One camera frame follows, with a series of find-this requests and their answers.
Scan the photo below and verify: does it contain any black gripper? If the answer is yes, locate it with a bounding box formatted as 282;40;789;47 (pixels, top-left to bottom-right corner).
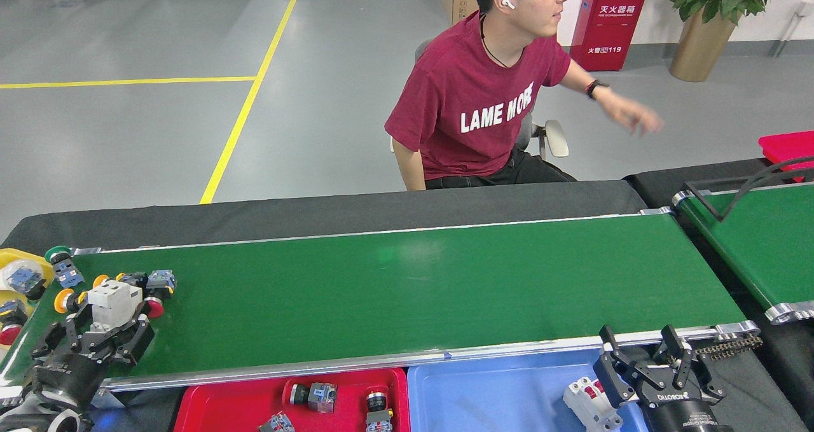
22;302;156;412
593;324;735;432

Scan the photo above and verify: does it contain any white circuit breaker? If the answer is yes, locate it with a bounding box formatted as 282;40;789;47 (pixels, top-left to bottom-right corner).
562;376;625;432
86;279;144;332

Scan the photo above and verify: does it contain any green push button switch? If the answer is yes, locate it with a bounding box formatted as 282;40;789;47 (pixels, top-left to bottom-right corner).
5;265;46;300
44;246;85;289

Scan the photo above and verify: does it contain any red push button switch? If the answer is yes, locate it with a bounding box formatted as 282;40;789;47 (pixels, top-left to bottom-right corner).
259;412;295;432
365;391;394;432

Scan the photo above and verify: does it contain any red mushroom push button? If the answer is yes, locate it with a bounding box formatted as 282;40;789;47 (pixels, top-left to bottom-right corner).
284;381;338;415
0;298;30;347
142;269;178;319

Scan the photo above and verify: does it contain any yellow plastic tray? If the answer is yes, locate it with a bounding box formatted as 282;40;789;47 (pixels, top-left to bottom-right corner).
0;247;57;363

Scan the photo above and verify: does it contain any red plastic tray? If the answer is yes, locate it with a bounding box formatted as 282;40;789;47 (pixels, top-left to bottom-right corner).
173;367;411;432

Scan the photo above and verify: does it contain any blue plastic tray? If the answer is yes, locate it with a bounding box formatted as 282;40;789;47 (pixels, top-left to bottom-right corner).
407;348;649;432

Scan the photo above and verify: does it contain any short green conveyor belt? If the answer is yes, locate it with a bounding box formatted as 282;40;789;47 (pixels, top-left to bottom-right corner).
672;181;814;326

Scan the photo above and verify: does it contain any long green conveyor belt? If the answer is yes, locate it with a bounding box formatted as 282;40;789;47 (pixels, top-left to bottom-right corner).
0;206;762;407

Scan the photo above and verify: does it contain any person's left hand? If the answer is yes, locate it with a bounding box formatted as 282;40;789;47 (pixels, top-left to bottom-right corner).
607;95;665;136

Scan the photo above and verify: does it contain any grey office chair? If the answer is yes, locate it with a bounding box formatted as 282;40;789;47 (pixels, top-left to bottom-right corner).
389;38;570;159

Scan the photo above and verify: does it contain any red plastic bin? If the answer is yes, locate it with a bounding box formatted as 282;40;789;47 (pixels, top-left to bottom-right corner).
758;130;814;183

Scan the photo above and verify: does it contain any potted plant gold pot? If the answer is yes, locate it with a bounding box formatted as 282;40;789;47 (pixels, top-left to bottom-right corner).
658;0;792;83

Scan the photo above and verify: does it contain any person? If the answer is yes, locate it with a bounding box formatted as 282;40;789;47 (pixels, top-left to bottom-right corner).
384;0;611;192

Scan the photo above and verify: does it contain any red fire extinguisher box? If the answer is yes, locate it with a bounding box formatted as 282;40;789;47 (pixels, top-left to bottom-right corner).
569;0;651;72

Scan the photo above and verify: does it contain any black drive chain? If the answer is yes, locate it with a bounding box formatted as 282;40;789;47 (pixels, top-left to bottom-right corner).
693;333;764;361

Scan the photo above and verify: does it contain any black metal frame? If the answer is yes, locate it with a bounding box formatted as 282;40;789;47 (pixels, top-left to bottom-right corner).
684;171;814;223

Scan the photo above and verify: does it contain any black cable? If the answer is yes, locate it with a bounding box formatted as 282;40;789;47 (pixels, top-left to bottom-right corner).
721;157;814;223

